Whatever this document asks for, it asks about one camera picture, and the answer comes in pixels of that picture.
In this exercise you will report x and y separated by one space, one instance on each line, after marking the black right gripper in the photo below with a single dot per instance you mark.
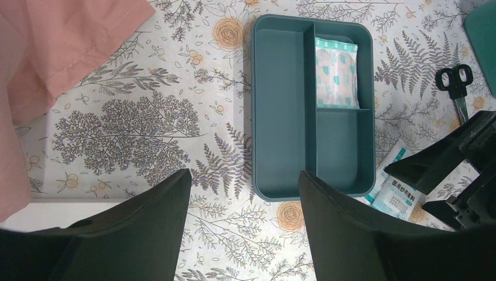
473 142

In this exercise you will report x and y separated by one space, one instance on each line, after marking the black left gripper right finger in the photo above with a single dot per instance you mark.
352 241

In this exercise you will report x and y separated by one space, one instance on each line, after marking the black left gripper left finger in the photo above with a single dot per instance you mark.
138 239

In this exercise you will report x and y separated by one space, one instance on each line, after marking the teal medical gauze packet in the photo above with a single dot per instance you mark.
397 199

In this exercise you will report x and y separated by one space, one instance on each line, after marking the black handled scissors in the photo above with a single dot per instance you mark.
454 81

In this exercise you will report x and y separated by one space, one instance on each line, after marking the teal band-aid pack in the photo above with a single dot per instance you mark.
336 74

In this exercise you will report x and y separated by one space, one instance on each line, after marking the dark teal divided tray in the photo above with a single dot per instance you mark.
289 132

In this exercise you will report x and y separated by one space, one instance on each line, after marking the teal medicine kit box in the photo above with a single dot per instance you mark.
480 28

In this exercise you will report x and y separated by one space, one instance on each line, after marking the white rack foot front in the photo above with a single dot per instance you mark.
44 213

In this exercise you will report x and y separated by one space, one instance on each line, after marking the pink hanging cloth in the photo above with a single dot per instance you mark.
46 48

